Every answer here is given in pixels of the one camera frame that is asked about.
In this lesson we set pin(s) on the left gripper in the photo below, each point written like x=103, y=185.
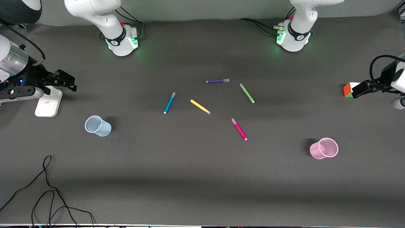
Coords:
x=383, y=79

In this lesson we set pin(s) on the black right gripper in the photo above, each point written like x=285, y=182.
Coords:
x=35, y=76

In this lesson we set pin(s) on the blue marker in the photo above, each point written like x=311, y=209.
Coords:
x=169, y=103

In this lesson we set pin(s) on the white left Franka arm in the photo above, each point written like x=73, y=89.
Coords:
x=300, y=19

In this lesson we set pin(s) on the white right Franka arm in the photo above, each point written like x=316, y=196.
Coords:
x=107, y=22

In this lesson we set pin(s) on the multicoloured puzzle cube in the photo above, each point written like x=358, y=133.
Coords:
x=348, y=89

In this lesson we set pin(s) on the white desk stand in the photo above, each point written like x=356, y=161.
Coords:
x=47, y=106

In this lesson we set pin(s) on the translucent blue plastic cup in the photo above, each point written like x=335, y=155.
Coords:
x=101, y=129

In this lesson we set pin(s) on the translucent pink plastic cup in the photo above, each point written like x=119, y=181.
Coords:
x=318, y=152

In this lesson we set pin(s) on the green marker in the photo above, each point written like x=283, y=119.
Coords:
x=246, y=93

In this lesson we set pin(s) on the pink marker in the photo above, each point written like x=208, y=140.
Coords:
x=239, y=129

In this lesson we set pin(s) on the yellow marker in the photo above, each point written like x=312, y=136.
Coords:
x=200, y=106

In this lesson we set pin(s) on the purple marker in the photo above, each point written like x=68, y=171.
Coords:
x=217, y=81

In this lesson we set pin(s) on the dark grey table mat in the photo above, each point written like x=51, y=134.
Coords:
x=202, y=174

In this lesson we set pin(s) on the grey aluminium frame rail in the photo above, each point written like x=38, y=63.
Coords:
x=402, y=12

